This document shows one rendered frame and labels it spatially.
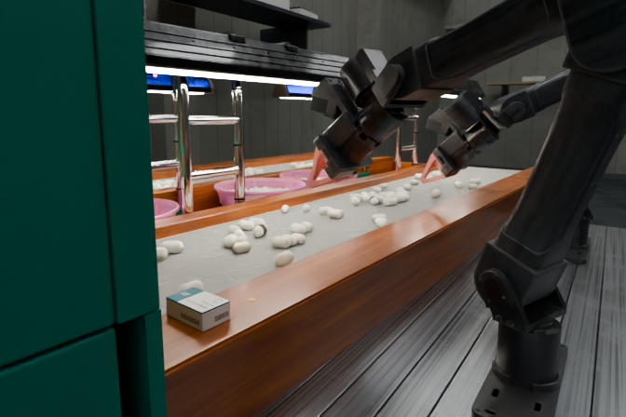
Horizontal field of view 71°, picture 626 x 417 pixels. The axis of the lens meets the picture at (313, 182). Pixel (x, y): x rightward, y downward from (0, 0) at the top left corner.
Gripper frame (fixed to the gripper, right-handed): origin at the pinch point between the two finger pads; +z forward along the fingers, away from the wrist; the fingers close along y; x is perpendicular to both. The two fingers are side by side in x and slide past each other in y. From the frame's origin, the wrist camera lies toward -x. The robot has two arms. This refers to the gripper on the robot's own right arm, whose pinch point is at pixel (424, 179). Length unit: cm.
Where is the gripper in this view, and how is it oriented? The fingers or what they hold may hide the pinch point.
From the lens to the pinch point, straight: 109.1
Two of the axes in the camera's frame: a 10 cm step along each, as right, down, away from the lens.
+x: 5.1, 8.2, -2.8
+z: -6.0, 5.7, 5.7
